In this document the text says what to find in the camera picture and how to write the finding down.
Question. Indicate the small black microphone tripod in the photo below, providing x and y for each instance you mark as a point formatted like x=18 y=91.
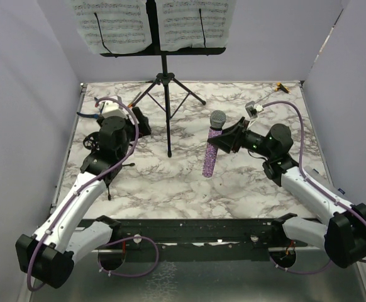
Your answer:
x=106 y=150

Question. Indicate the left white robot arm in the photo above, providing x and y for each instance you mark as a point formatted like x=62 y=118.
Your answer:
x=50 y=254

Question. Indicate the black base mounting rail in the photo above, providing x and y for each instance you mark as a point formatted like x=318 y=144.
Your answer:
x=195 y=240

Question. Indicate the orange grey pen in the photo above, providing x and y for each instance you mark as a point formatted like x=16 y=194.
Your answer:
x=134 y=100

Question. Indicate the thin metal conductor baton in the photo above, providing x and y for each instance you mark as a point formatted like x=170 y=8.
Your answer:
x=264 y=98

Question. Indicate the yellow handled screwdriver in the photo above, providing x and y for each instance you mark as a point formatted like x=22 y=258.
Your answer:
x=281 y=87

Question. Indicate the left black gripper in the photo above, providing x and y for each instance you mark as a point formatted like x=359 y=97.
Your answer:
x=144 y=128

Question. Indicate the black perforated music stand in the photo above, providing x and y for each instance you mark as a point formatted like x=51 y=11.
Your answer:
x=165 y=77

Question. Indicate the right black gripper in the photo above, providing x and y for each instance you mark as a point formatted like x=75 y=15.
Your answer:
x=226 y=141

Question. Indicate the clear plastic bag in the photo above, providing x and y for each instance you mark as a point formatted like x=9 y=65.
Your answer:
x=327 y=185

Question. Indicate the blue handled pliers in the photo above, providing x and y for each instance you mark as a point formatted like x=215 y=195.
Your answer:
x=96 y=116

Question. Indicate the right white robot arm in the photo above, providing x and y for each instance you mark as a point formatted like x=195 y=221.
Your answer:
x=341 y=229

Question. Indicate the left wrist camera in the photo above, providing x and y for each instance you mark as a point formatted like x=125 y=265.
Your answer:
x=110 y=108

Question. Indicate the sheet music page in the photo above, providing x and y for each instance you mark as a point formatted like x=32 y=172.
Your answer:
x=118 y=27
x=196 y=24

